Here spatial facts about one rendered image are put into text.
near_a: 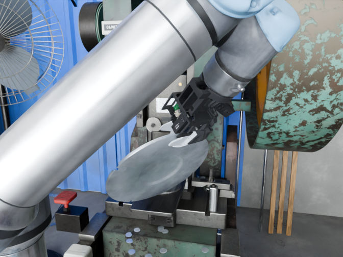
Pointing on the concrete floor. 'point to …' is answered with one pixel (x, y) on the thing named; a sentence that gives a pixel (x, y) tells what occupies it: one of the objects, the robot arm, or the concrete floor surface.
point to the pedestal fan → (20, 57)
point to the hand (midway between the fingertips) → (176, 139)
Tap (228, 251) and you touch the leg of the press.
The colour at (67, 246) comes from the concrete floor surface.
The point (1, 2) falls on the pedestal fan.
